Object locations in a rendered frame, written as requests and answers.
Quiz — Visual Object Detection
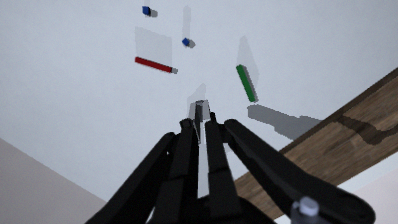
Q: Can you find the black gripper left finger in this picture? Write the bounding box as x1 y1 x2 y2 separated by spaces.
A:
84 102 201 224

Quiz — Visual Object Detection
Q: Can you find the grey rectangular bar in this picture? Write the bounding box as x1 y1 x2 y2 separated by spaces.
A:
195 100 203 123

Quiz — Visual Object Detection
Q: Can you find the small dark blue block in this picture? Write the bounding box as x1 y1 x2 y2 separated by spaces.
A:
142 6 150 15
183 38 190 46

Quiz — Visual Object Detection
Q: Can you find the green rod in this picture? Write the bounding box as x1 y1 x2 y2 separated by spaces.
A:
236 65 255 102

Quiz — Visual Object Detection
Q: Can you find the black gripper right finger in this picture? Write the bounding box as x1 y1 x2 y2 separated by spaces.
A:
202 99 376 224

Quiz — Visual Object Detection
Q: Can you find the dark red rod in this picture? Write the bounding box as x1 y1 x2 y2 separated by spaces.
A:
135 57 172 73

